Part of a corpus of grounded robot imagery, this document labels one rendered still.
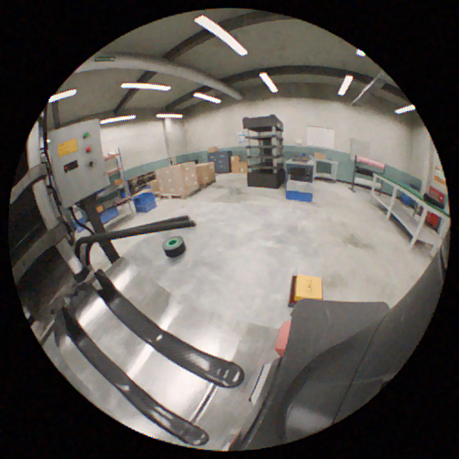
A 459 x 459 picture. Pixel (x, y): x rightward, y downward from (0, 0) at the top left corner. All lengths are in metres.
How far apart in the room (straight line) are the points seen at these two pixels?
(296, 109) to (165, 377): 6.79
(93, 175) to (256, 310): 0.87
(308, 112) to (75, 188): 6.70
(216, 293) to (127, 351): 0.24
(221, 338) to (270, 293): 0.18
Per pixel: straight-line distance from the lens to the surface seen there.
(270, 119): 3.94
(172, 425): 0.25
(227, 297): 0.34
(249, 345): 0.20
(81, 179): 0.82
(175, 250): 0.47
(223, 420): 0.21
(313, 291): 0.33
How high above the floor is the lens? 1.09
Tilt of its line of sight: 32 degrees down
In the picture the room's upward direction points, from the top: 7 degrees counter-clockwise
